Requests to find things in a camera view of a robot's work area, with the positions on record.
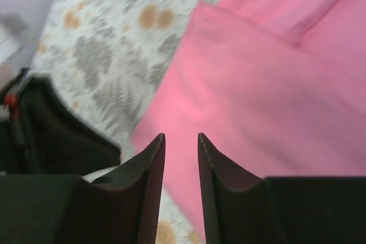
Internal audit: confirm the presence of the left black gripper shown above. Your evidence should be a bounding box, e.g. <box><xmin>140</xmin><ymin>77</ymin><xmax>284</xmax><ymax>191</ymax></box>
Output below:
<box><xmin>1</xmin><ymin>67</ymin><xmax>121</xmax><ymax>174</ymax></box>

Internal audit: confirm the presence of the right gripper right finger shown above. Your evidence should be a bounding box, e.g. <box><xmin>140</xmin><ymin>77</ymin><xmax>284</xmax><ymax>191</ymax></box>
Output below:
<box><xmin>198</xmin><ymin>133</ymin><xmax>365</xmax><ymax>243</ymax></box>

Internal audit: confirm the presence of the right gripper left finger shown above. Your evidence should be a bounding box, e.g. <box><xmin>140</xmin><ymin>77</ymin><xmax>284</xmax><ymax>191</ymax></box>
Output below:
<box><xmin>1</xmin><ymin>134</ymin><xmax>165</xmax><ymax>243</ymax></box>

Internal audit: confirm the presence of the pink t shirt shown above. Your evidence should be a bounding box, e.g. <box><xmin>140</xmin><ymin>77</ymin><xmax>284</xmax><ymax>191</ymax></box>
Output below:
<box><xmin>132</xmin><ymin>0</ymin><xmax>365</xmax><ymax>241</ymax></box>

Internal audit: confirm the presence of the floral patterned table mat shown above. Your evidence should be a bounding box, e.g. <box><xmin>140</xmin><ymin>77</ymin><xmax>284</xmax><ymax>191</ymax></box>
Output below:
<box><xmin>28</xmin><ymin>0</ymin><xmax>238</xmax><ymax>244</ymax></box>

